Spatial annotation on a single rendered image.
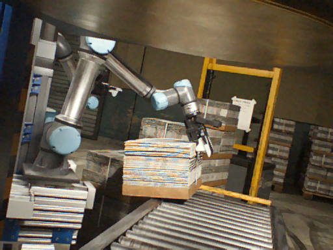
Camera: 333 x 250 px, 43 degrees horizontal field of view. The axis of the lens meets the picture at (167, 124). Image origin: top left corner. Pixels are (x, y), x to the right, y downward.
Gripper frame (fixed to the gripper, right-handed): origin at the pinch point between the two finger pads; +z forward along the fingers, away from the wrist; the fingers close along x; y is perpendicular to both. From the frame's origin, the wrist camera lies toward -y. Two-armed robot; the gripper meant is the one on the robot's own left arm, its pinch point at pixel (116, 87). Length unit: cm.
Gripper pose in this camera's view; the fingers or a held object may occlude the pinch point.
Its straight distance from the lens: 279.7
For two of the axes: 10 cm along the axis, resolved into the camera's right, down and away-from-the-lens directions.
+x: 7.0, 3.1, -6.5
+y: -2.9, 9.5, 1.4
